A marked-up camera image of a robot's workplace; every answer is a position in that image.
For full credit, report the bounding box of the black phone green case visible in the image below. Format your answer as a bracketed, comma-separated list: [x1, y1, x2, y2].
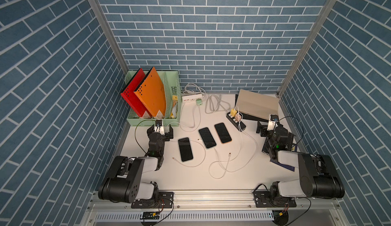
[198, 127, 216, 149]
[178, 138, 193, 162]

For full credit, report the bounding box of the black phone pink case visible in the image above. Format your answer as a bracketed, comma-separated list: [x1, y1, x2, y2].
[214, 123, 232, 144]

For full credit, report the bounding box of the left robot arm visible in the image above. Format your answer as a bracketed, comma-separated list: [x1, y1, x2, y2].
[98, 120, 174, 209]

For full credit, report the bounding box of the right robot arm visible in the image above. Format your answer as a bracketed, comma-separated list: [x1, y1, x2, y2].
[253, 122, 345, 208]

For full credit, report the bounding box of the black book gold emblem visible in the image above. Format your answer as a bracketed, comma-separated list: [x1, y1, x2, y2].
[262, 138, 270, 155]

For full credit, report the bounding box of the black power strip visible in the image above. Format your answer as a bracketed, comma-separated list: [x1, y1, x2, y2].
[226, 112, 246, 132]

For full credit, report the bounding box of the orange folder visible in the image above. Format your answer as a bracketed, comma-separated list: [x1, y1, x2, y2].
[134, 67, 167, 119]

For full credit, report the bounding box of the white power strip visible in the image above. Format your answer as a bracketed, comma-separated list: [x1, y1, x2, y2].
[182, 94, 203, 103]

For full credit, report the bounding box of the red folder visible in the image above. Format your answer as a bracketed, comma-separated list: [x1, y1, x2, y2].
[121, 68, 150, 118]

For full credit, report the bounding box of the green mesh file organizer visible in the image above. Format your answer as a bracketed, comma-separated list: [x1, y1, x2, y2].
[125, 71, 182, 126]

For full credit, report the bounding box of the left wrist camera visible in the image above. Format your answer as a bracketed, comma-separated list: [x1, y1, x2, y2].
[154, 119, 165, 136]

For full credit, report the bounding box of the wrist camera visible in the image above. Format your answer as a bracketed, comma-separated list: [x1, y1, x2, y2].
[267, 115, 279, 131]
[154, 119, 165, 136]

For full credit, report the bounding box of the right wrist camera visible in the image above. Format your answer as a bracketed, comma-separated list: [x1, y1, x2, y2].
[267, 115, 279, 131]

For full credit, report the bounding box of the grey coiled power cord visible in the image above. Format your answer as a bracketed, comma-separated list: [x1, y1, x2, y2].
[204, 93, 232, 114]

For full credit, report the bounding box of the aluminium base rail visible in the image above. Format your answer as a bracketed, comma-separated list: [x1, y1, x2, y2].
[87, 189, 341, 212]

